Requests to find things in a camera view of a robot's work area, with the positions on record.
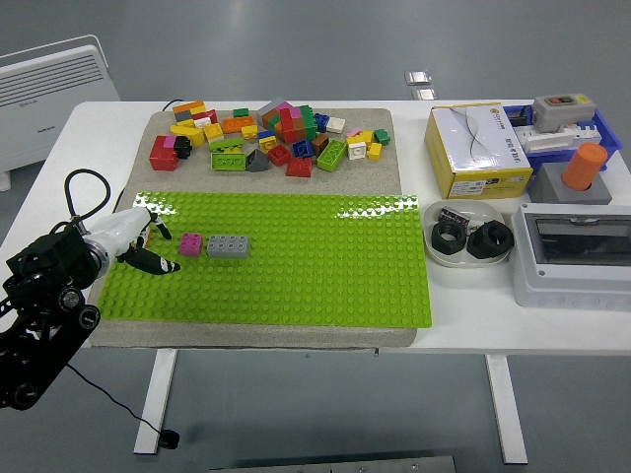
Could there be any red slope brick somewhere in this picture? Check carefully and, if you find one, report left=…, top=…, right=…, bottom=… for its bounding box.
left=285, top=156, right=315, bottom=179

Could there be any yellow white cardboard box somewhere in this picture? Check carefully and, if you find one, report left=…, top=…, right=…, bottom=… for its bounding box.
left=424, top=101, right=535, bottom=200

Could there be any green studded baseplate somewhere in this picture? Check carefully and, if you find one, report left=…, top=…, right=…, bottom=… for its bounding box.
left=95, top=190, right=435, bottom=330

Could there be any large grey brick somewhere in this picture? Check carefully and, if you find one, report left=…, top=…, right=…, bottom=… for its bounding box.
left=255, top=97, right=290, bottom=119

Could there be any black cord with plug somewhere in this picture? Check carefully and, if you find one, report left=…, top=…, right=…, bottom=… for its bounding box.
left=68, top=100, right=184, bottom=448

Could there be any white dish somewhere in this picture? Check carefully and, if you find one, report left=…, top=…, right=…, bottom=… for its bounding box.
left=422, top=199, right=509, bottom=270

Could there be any white distribution box clear cover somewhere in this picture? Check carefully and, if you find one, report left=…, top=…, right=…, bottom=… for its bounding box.
left=510, top=202, right=631, bottom=311

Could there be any white table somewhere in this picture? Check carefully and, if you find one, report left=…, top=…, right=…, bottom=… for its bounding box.
left=0, top=100, right=631, bottom=357

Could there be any lime hollow long brick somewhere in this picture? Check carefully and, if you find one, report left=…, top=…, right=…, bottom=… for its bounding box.
left=210, top=151, right=247, bottom=172

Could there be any blue plastic bin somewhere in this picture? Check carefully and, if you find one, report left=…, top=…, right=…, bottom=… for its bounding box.
left=501, top=103, right=623, bottom=173

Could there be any small dark packet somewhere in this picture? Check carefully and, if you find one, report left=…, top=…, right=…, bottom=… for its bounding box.
left=438, top=205, right=469, bottom=226

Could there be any green brick stack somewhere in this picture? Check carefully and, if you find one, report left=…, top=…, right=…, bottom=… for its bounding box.
left=299, top=104, right=319, bottom=142

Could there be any grey long brick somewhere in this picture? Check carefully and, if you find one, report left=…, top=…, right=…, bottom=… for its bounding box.
left=206, top=235, right=251, bottom=260

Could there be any red pink black brick assembly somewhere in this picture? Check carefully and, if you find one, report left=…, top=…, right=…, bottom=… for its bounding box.
left=149, top=134, right=193, bottom=172

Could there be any grey block holder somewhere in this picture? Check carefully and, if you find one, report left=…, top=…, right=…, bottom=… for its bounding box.
left=529, top=162, right=613, bottom=206

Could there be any grey-brown mat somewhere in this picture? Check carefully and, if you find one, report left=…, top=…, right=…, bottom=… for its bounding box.
left=87, top=107, right=419, bottom=349

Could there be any yellow arch brick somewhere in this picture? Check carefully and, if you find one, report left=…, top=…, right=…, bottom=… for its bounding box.
left=170, top=119, right=206, bottom=148

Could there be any white table leg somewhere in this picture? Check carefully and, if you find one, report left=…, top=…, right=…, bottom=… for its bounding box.
left=483, top=353, right=529, bottom=465
left=132, top=349, right=178, bottom=455

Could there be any grey slope brick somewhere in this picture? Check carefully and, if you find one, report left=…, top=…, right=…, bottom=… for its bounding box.
left=245, top=148, right=271, bottom=173

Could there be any orange cylinder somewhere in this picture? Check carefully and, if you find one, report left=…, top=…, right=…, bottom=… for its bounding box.
left=561, top=142, right=608, bottom=192

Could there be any magenta square brick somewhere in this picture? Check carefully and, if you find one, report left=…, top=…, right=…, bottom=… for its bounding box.
left=177, top=232, right=204, bottom=257

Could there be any brown and orange brick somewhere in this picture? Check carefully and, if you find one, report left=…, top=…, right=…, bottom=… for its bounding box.
left=260, top=113, right=283, bottom=143

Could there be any white panel heater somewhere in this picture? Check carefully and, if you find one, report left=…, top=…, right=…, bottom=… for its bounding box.
left=0, top=34, right=122, bottom=192

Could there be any red square brick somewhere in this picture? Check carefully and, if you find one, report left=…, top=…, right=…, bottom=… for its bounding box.
left=267, top=144, right=292, bottom=168

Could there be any orange long brick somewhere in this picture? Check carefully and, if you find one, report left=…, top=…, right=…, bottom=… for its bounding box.
left=221, top=115, right=256, bottom=135

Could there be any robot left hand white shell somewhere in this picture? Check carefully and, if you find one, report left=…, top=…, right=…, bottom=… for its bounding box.
left=84, top=206, right=182, bottom=276

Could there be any large black hex nut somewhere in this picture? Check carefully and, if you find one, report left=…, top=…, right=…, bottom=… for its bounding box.
left=465, top=221, right=516, bottom=261

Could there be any white terminal strip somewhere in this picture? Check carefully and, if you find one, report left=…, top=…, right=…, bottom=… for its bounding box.
left=510, top=122, right=605, bottom=155

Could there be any tall red brick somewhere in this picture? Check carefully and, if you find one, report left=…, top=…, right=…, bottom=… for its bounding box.
left=279, top=107, right=298, bottom=145

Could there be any grey switch box red button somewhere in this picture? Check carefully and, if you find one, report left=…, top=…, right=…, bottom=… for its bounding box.
left=530, top=94, right=598, bottom=134

